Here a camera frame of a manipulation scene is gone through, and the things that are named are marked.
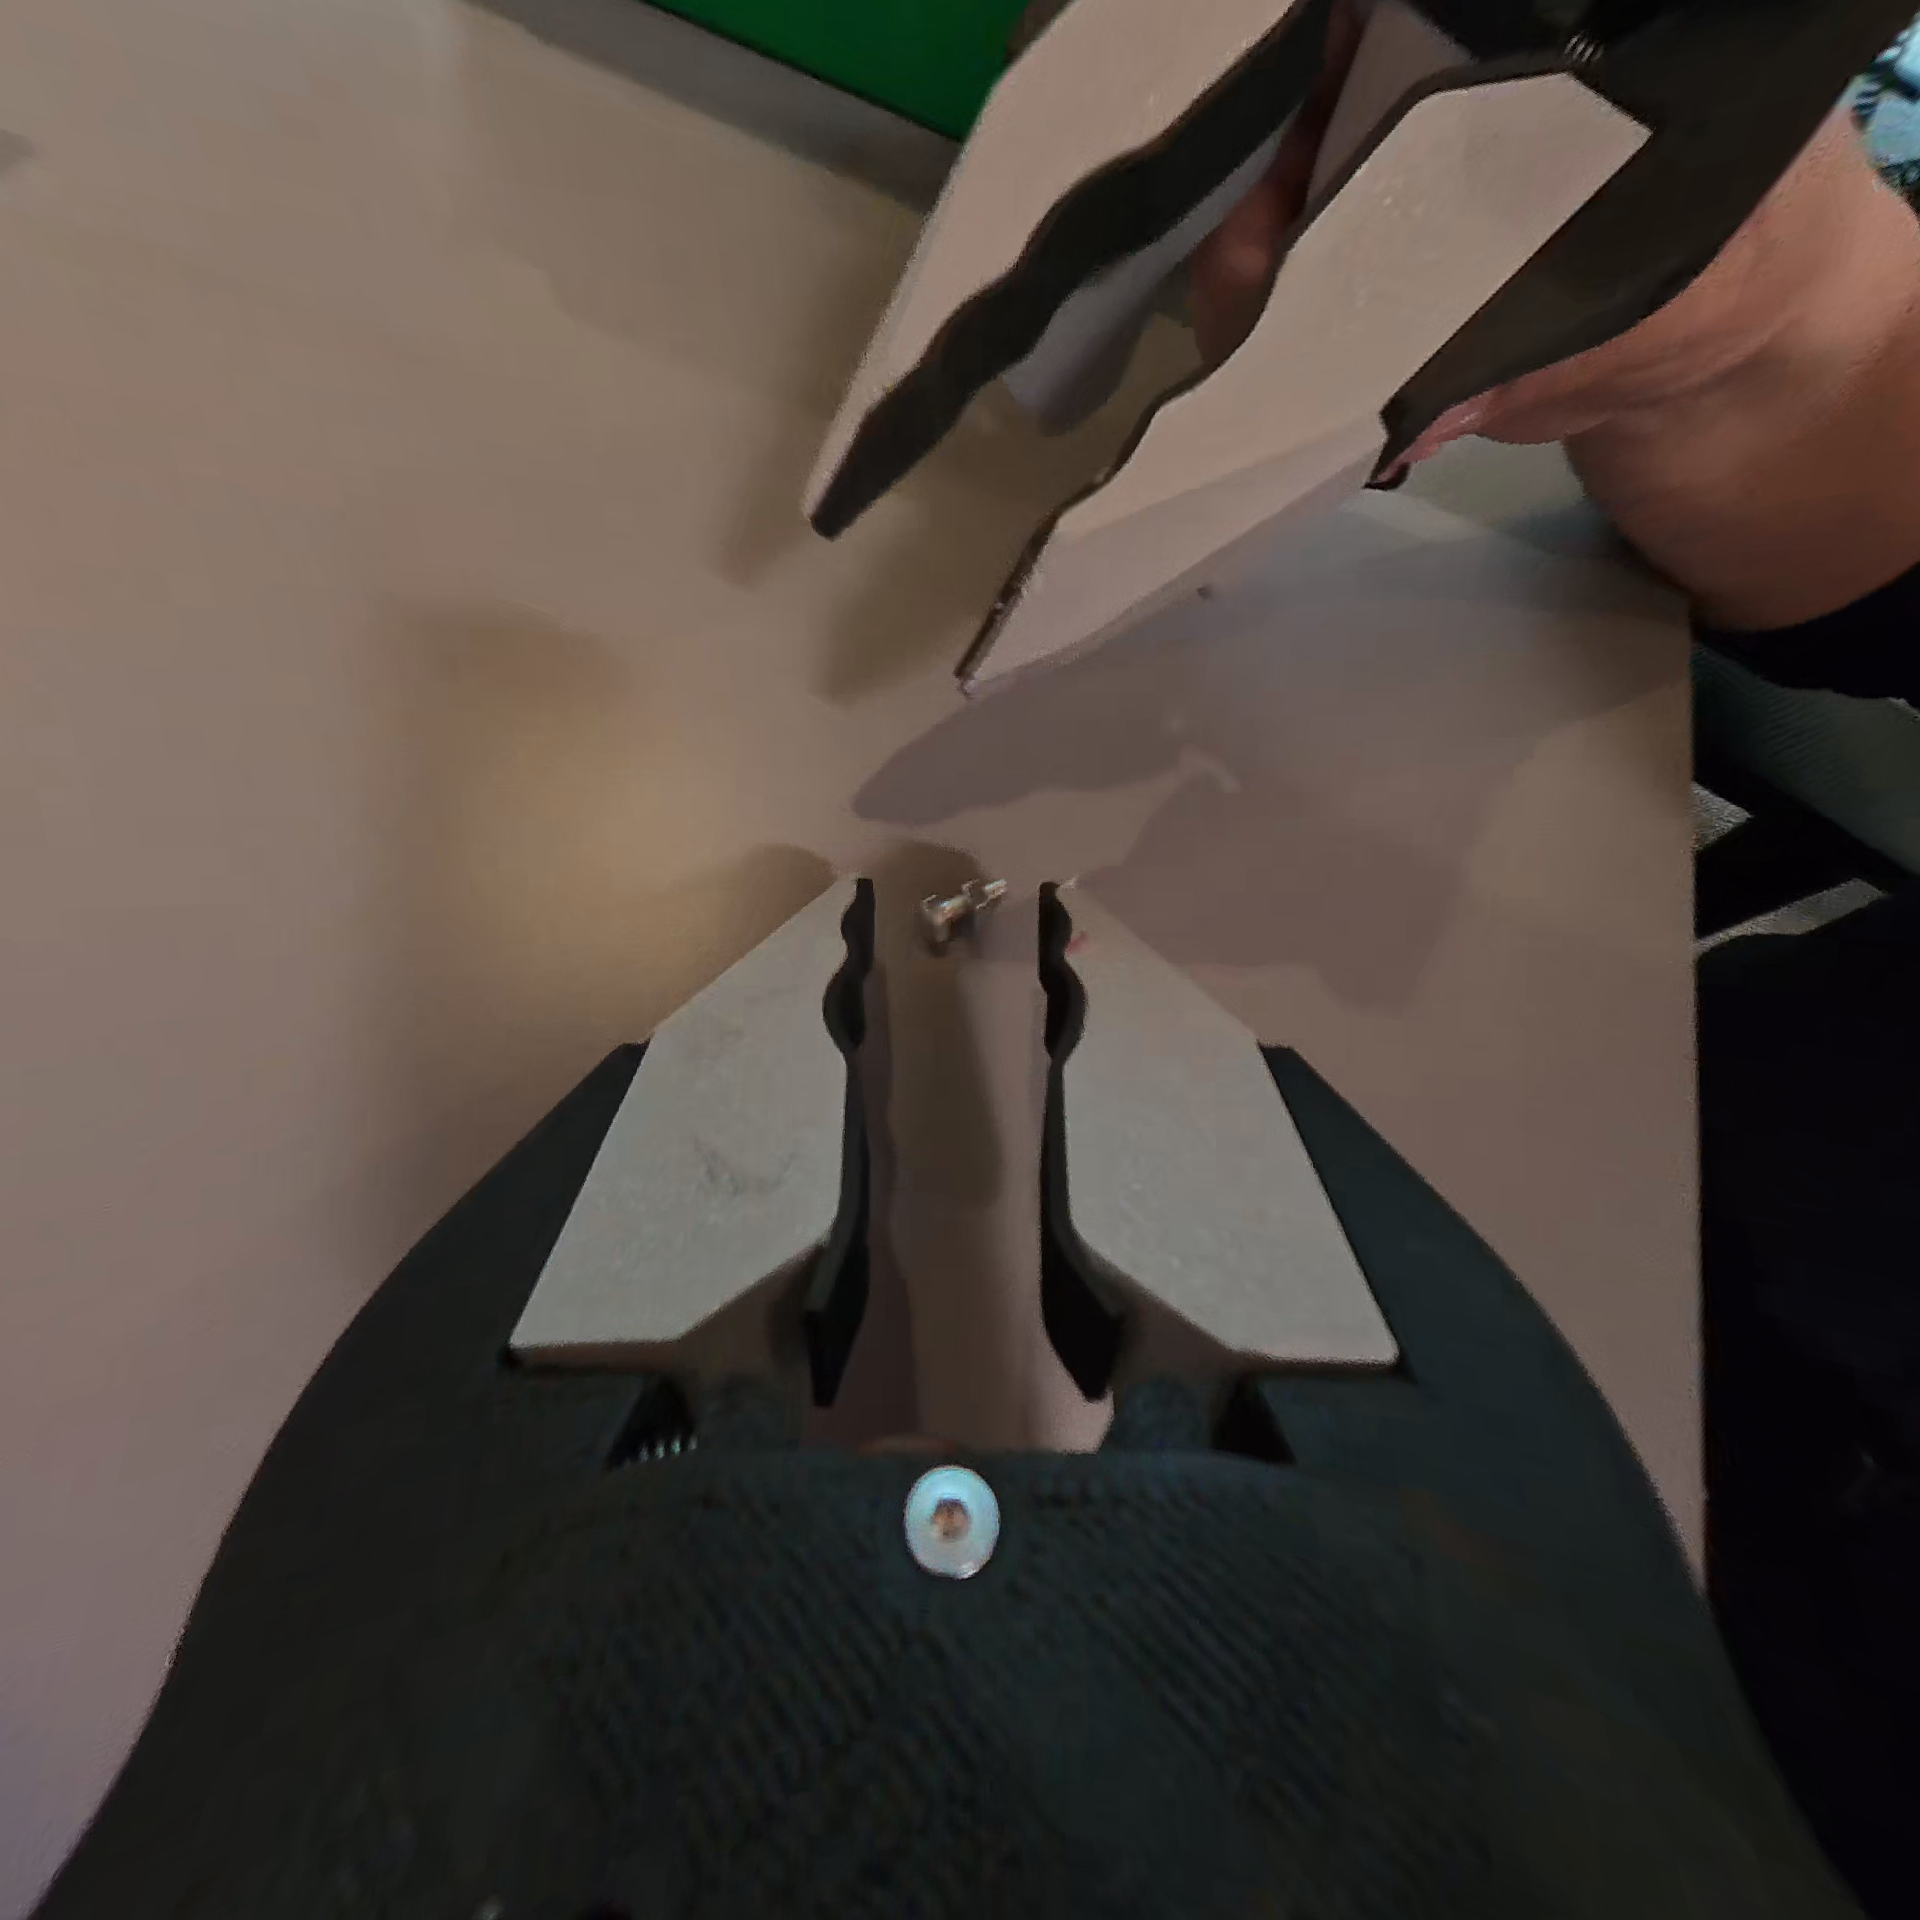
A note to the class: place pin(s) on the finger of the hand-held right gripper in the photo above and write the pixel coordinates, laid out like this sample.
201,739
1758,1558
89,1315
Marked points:
1020,195
1275,450

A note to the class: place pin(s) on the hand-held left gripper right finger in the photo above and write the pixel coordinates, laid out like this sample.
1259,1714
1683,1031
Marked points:
1214,1184

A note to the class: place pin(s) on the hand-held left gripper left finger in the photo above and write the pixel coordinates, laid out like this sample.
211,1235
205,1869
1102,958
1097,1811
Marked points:
690,1184

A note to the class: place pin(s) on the green plastic bin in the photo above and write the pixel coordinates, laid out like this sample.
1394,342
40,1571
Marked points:
869,54

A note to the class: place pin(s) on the small silver hex bolt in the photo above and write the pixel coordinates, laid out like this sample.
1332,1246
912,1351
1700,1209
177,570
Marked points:
945,914

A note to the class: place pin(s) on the person's right forearm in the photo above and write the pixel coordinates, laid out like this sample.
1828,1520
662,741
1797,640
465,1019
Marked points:
1800,586

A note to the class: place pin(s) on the person's right hand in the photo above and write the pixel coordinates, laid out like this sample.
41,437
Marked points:
1723,345

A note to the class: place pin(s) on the dark grey office chair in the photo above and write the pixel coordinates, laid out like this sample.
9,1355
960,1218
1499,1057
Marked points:
1800,779

